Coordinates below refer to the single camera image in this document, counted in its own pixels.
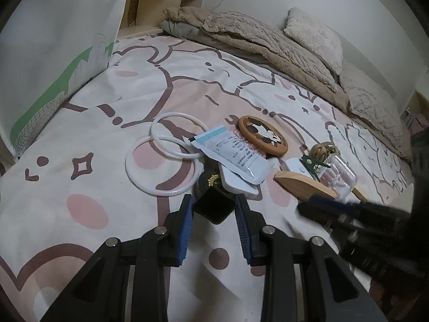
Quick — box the long wooden block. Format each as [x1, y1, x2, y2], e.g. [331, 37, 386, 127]
[352, 186, 368, 201]

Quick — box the small black box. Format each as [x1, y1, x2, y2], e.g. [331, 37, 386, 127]
[193, 188, 236, 225]

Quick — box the black round tin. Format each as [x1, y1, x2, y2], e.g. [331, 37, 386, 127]
[194, 169, 223, 201]

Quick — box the clear plastic case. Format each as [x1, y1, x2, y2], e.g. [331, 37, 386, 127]
[317, 155, 357, 201]

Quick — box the wooden brush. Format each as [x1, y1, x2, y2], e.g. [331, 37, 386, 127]
[273, 171, 337, 201]

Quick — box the green clip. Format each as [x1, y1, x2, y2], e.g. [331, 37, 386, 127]
[299, 154, 329, 180]

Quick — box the white flat case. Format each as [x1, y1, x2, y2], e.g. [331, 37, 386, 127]
[219, 164, 259, 199]

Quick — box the round panda cork coaster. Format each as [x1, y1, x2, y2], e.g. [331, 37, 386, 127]
[238, 116, 289, 157]

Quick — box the right quilted beige pillow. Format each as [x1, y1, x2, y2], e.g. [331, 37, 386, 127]
[339, 60, 412, 159]

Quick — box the quilted beige pillow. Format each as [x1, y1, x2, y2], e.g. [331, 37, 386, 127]
[202, 12, 337, 92]
[339, 60, 412, 159]

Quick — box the clothes pile in closet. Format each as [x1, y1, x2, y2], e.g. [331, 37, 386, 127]
[404, 110, 429, 136]

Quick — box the white medicine pouch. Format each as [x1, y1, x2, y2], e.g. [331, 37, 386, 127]
[190, 125, 274, 185]

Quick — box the cartoon bunny bedsheet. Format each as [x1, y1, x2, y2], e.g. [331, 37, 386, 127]
[1, 36, 412, 321]

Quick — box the small fluffy beige pillow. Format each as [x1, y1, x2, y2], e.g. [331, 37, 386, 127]
[284, 7, 343, 76]

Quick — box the left quilted beige pillow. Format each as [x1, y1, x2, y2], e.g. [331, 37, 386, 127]
[202, 12, 337, 92]

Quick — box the beige folded blanket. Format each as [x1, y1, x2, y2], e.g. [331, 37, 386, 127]
[160, 5, 415, 162]

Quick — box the white tote bag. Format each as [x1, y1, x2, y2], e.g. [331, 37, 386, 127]
[1, 0, 126, 161]

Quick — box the wooden bedside shelf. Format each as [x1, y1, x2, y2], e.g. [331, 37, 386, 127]
[117, 0, 207, 39]

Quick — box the knotted rope ball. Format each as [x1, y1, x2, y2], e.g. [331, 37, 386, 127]
[310, 142, 340, 162]

